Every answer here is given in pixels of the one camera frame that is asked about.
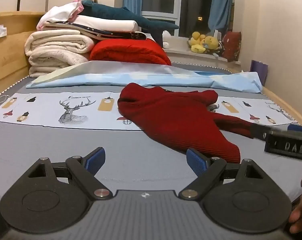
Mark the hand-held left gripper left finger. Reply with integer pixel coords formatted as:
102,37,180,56
26,147,114,200

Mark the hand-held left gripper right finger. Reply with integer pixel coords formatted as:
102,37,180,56
178,148,265,200

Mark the dark red knit sweater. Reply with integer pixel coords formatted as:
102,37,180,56
117,82,260,164

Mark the red towel on table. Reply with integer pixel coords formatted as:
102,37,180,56
0,90,302,132

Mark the red cushion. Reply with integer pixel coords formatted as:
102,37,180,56
222,31,242,62

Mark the light blue bed sheet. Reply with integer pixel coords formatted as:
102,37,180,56
26,60,263,93

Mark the yellow plush toy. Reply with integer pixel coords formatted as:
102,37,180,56
189,31,207,53
203,35,220,52

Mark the white window sill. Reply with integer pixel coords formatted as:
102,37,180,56
163,36,242,68

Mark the bright red folded blanket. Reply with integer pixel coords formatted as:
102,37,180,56
89,39,172,66

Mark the cream folded blanket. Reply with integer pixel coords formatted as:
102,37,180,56
24,29,97,78

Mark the white plush toy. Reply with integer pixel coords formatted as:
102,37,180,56
162,30,177,49

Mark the wooden headboard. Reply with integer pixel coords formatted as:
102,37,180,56
0,11,47,98

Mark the teal shark plush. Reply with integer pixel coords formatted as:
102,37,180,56
79,0,180,47

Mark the white and pink garment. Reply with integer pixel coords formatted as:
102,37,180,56
36,0,84,29

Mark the window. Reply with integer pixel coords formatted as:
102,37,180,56
141,0,214,38

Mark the wooden bed rail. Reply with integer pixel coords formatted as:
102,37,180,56
262,86,302,128

